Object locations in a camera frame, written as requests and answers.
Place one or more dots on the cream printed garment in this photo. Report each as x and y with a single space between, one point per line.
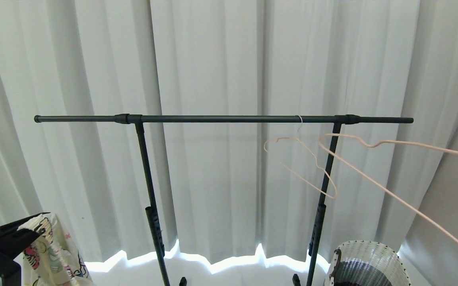
54 258

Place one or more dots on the black clothes rack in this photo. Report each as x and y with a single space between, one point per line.
213 118

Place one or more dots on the white laundry basket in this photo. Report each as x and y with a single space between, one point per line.
372 254

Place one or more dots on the white curtain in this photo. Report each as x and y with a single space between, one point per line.
213 59

